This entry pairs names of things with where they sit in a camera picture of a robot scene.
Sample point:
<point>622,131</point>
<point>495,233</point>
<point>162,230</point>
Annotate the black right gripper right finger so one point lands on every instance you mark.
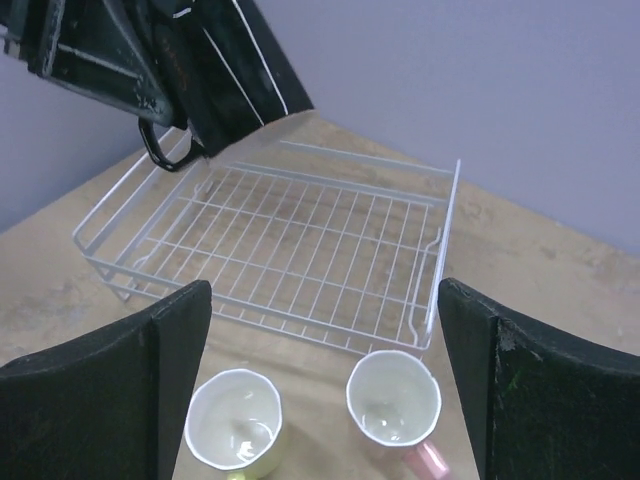
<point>538,402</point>

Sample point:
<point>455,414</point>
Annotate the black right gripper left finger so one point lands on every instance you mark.
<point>110,404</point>

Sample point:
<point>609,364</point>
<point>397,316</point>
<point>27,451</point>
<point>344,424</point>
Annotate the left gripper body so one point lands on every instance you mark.
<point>101,50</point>

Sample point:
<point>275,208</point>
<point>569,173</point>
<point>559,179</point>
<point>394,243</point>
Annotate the yellow-green mug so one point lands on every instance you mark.
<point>235,424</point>

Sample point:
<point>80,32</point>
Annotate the black mug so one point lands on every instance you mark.
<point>230,83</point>

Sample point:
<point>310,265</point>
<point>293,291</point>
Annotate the pink mug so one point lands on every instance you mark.
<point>395,403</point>

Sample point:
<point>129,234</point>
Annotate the white wire dish rack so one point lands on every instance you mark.
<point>333,247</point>

